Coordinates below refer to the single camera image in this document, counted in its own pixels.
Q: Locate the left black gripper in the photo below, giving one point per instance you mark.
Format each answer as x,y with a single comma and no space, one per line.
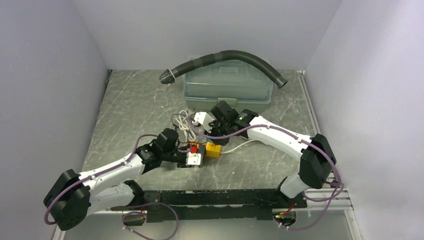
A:
181,165

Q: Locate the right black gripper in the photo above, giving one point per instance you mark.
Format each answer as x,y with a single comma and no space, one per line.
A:
222,142

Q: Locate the yellow cube socket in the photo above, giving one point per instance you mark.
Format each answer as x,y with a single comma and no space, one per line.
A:
212,150

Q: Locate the orange power strip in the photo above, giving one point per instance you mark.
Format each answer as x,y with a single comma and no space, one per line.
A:
191,145

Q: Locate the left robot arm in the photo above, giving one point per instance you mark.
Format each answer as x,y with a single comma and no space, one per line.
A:
76,195

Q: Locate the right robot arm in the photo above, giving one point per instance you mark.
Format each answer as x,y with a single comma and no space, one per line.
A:
313,153

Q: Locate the translucent green storage box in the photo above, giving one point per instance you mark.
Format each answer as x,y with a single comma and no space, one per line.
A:
239,84

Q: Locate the aluminium rail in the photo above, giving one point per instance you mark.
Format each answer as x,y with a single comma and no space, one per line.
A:
130,196

